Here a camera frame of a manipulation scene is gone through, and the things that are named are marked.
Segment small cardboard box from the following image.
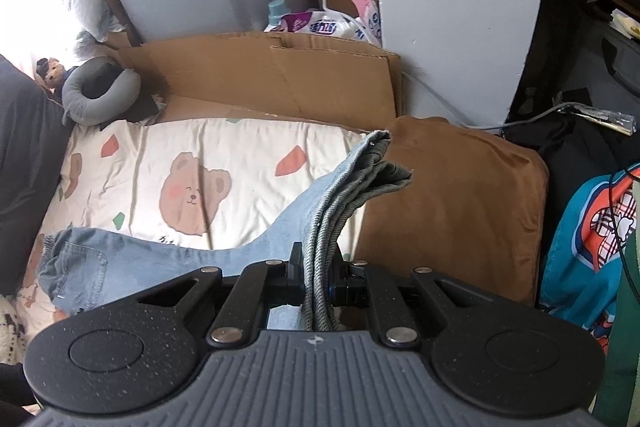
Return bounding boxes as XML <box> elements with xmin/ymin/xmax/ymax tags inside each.
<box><xmin>100</xmin><ymin>0</ymin><xmax>146</xmax><ymax>48</ymax></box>

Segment purple and white packet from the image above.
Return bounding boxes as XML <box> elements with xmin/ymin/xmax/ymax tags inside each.
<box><xmin>280</xmin><ymin>9</ymin><xmax>361</xmax><ymax>40</ymax></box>

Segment teal-capped detergent bottle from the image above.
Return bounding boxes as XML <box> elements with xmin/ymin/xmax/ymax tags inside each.
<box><xmin>265</xmin><ymin>0</ymin><xmax>286</xmax><ymax>32</ymax></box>

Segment grey cable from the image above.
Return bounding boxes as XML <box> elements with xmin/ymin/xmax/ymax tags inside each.
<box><xmin>505</xmin><ymin>102</ymin><xmax>591</xmax><ymax>128</ymax></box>

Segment grey neck pillow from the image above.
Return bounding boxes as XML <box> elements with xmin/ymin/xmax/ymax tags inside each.
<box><xmin>61</xmin><ymin>56</ymin><xmax>142</xmax><ymax>126</ymax></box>

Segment clear plastic packet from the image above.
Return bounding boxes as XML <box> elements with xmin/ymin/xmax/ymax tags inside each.
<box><xmin>575</xmin><ymin>104</ymin><xmax>636</xmax><ymax>135</ymax></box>

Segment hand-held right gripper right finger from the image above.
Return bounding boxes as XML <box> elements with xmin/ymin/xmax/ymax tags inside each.
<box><xmin>330</xmin><ymin>252</ymin><xmax>501</xmax><ymax>348</ymax></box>

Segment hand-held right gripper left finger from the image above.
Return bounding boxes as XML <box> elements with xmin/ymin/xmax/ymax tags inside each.
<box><xmin>137</xmin><ymin>244</ymin><xmax>304</xmax><ymax>348</ymax></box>

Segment cream bear print blanket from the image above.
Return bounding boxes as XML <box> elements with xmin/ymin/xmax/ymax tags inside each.
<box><xmin>15</xmin><ymin>117</ymin><xmax>381</xmax><ymax>338</ymax></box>

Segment dark cloth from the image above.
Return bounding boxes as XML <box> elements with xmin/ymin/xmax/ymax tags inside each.
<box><xmin>122</xmin><ymin>94</ymin><xmax>166</xmax><ymax>124</ymax></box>

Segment brown pillow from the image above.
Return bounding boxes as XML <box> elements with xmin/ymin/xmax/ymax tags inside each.
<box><xmin>357</xmin><ymin>116</ymin><xmax>550</xmax><ymax>308</ymax></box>

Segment blue denim pants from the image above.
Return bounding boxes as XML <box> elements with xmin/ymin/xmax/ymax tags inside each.
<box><xmin>37</xmin><ymin>130</ymin><xmax>413</xmax><ymax>333</ymax></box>

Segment folded cardboard sheet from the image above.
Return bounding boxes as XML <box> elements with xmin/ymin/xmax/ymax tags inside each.
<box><xmin>107</xmin><ymin>32</ymin><xmax>403</xmax><ymax>132</ymax></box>

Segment black cloth heap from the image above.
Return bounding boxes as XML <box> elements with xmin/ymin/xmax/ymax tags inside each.
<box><xmin>502</xmin><ymin>107</ymin><xmax>640</xmax><ymax>228</ymax></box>

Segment dark grey blanket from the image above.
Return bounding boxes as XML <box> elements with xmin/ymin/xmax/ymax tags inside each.
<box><xmin>0</xmin><ymin>54</ymin><xmax>76</xmax><ymax>295</ymax></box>

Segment white fluffy dotted cloth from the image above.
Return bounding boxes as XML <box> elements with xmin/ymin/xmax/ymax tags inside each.
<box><xmin>0</xmin><ymin>294</ymin><xmax>31</xmax><ymax>365</ymax></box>

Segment small teddy bear toy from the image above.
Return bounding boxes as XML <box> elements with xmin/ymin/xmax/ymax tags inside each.
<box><xmin>35</xmin><ymin>57</ymin><xmax>68</xmax><ymax>95</ymax></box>

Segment teal cartoon print cloth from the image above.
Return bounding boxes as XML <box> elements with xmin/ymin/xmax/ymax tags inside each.
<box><xmin>539</xmin><ymin>164</ymin><xmax>640</xmax><ymax>340</ymax></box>

